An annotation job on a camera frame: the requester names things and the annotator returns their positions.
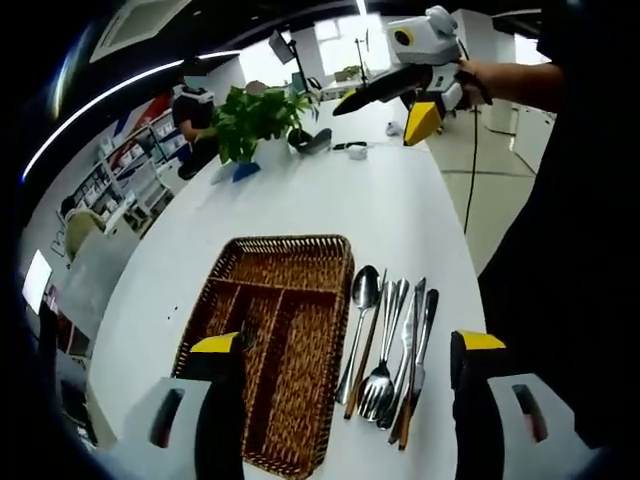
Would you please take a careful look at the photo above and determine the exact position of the green leafy plant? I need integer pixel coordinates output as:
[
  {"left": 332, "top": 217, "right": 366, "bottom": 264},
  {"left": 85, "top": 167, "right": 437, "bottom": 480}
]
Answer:
[{"left": 209, "top": 85, "right": 321, "bottom": 166}]

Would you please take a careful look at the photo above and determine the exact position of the white wall screen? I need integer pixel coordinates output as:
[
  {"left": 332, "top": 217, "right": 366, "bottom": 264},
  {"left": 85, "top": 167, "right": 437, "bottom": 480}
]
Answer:
[{"left": 23, "top": 249, "right": 54, "bottom": 310}]

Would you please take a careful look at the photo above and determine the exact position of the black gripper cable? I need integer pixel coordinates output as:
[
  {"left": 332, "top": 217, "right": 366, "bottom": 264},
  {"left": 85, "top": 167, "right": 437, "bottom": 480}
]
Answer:
[{"left": 460, "top": 39, "right": 485, "bottom": 235}]

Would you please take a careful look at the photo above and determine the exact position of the LED strip ceiling light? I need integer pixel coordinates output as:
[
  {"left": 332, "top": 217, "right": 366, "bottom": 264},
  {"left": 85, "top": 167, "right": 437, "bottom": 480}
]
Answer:
[{"left": 22, "top": 49, "right": 241, "bottom": 184}]

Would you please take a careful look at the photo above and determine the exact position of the blue triangular sign stand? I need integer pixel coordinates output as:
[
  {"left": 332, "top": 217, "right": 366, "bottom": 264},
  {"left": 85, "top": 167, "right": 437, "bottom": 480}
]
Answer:
[{"left": 209, "top": 160, "right": 262, "bottom": 185}]

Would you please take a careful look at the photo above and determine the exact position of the white plant pot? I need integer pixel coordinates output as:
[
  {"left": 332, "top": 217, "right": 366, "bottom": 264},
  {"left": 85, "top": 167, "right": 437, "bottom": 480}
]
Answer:
[{"left": 254, "top": 139, "right": 289, "bottom": 164}]

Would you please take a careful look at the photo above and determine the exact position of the person's body in black clothing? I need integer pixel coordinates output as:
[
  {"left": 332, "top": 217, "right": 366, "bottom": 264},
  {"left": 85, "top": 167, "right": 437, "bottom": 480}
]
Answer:
[{"left": 477, "top": 9, "right": 636, "bottom": 451}]

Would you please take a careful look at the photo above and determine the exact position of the white shelf with boxes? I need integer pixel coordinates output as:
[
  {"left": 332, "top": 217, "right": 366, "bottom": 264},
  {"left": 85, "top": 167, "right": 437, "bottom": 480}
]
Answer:
[{"left": 74, "top": 107, "right": 191, "bottom": 236}]

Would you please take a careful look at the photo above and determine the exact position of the ceiling air vent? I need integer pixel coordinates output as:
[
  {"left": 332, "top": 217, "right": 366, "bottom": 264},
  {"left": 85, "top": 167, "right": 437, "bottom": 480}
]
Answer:
[{"left": 88, "top": 0, "right": 189, "bottom": 64}]

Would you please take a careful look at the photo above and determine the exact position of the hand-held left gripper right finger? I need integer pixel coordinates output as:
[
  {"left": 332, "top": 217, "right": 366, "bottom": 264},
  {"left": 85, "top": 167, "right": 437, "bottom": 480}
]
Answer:
[{"left": 449, "top": 328, "right": 604, "bottom": 480}]

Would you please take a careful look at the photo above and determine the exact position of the grey and black device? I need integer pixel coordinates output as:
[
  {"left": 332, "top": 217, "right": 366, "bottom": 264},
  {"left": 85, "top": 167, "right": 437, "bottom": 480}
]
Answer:
[{"left": 287, "top": 127, "right": 334, "bottom": 155}]

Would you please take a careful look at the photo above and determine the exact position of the brown wicker storage slot tray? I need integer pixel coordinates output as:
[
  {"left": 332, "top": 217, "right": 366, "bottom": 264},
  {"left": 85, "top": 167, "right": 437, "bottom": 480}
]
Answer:
[{"left": 169, "top": 233, "right": 357, "bottom": 476}]

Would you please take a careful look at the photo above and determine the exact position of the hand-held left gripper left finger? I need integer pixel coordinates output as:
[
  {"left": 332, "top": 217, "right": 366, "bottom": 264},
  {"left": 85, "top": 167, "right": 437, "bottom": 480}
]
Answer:
[{"left": 119, "top": 331, "right": 247, "bottom": 480}]

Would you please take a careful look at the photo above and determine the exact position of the white mesh-back chair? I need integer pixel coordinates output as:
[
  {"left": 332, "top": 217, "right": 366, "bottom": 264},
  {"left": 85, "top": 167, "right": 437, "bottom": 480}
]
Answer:
[{"left": 64, "top": 232, "right": 134, "bottom": 321}]

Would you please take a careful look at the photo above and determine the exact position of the person's right hand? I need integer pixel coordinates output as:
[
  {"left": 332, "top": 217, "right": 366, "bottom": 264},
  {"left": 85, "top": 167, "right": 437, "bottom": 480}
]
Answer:
[{"left": 457, "top": 57, "right": 496, "bottom": 110}]

